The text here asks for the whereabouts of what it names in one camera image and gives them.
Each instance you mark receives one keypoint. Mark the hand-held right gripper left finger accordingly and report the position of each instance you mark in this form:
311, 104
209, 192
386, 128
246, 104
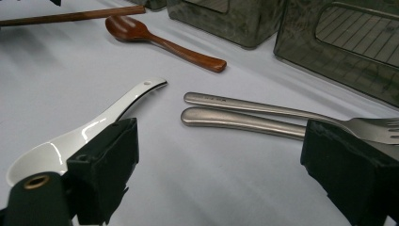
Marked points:
103, 166

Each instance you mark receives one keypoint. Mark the clear grey plastic bin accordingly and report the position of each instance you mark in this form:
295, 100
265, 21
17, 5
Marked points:
244, 31
298, 37
150, 3

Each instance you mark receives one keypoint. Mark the white ceramic spoon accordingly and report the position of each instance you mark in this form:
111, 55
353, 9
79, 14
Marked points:
62, 147

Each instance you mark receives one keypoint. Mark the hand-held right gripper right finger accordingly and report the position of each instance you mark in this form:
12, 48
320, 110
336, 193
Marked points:
351, 169

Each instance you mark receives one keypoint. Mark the metal fork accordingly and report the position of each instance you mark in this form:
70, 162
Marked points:
251, 106

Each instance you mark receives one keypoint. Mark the brown wooden spoon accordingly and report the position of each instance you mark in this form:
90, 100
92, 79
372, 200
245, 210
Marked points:
125, 29

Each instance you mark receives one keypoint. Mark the metal knife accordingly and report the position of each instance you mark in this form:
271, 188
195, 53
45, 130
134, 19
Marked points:
244, 122

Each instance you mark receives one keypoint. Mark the brown wooden chopstick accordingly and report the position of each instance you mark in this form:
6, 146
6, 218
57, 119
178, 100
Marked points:
72, 16

